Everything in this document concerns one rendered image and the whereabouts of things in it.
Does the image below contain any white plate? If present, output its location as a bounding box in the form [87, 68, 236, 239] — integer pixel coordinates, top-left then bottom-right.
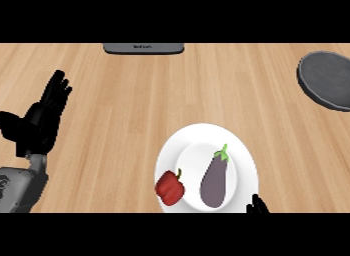
[154, 123, 260, 214]

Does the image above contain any dark grey appliance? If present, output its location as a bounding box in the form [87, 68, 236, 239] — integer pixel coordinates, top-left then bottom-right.
[102, 43, 186, 56]

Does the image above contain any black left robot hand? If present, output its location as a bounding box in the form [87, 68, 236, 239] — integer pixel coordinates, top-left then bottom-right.
[0, 69, 74, 158]

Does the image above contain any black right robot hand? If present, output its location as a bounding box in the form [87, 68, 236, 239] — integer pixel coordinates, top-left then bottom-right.
[245, 193, 272, 214]

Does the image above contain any dark grey pan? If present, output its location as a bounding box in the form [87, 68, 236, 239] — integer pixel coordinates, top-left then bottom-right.
[295, 50, 350, 113]

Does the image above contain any purple eggplant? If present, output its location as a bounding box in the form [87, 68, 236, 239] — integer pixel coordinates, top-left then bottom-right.
[200, 143, 232, 209]

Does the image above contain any red bell pepper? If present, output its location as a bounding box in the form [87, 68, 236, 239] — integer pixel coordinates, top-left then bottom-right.
[155, 168, 188, 207]

